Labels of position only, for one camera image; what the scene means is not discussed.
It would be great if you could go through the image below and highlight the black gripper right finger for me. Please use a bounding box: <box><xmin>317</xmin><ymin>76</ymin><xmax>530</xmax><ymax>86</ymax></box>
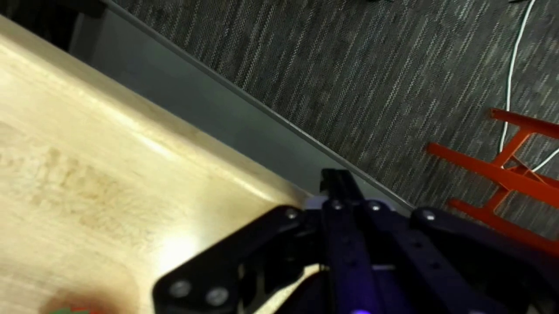
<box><xmin>411</xmin><ymin>208</ymin><xmax>559</xmax><ymax>314</ymax></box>

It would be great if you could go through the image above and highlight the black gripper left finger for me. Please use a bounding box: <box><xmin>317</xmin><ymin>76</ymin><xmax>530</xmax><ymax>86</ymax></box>
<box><xmin>152</xmin><ymin>207</ymin><xmax>322</xmax><ymax>314</ymax></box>

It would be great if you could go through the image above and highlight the orange stool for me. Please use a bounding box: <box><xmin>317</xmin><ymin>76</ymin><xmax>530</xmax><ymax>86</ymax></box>
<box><xmin>427</xmin><ymin>109</ymin><xmax>559</xmax><ymax>257</ymax></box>

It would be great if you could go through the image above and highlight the black table frame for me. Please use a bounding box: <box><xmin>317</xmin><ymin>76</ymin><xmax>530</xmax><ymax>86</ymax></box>
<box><xmin>68</xmin><ymin>0</ymin><xmax>416</xmax><ymax>214</ymax></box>

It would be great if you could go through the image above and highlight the white cable on floor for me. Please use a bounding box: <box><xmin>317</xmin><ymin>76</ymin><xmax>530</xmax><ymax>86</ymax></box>
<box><xmin>498</xmin><ymin>0</ymin><xmax>559</xmax><ymax>175</ymax></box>

